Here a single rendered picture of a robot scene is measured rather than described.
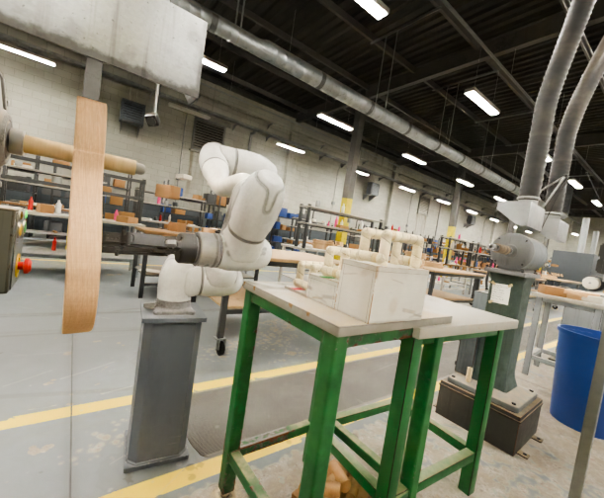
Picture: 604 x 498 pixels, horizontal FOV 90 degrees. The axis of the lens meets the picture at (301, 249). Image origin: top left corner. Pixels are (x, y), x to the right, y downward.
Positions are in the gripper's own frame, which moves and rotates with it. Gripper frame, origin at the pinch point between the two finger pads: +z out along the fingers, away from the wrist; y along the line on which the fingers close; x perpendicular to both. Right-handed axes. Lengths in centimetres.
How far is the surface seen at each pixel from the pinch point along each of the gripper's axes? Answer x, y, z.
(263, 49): 422, 318, -237
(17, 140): 15.6, -7.3, 13.0
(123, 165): 15.5, -6.4, -3.3
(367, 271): -6, -16, -66
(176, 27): 34.5, -26.9, -7.9
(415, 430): -66, 3, -109
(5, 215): 7.9, 17.4, 16.5
